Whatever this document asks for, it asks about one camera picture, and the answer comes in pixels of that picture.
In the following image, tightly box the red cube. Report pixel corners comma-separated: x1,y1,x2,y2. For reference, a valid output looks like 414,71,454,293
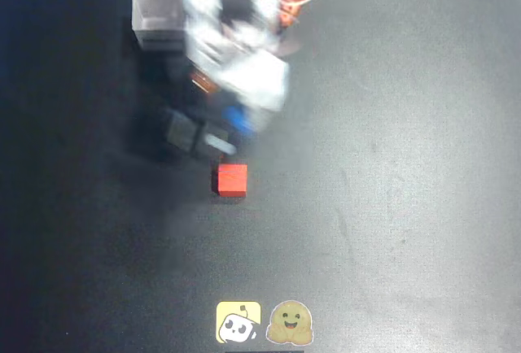
211,163,248,198

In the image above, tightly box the smiling hugging face sticker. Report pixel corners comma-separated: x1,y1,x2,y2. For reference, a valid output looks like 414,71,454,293
265,299,314,346

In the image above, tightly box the yellow robot sticker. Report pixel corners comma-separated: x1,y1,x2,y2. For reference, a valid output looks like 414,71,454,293
215,300,262,345

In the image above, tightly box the white cardboard box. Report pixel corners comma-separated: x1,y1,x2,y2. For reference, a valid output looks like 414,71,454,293
130,0,189,51

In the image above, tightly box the black webcam on gripper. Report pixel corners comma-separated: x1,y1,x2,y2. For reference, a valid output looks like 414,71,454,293
160,105,239,163

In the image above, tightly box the blue cube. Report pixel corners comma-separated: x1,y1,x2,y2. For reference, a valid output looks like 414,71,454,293
221,104,256,137

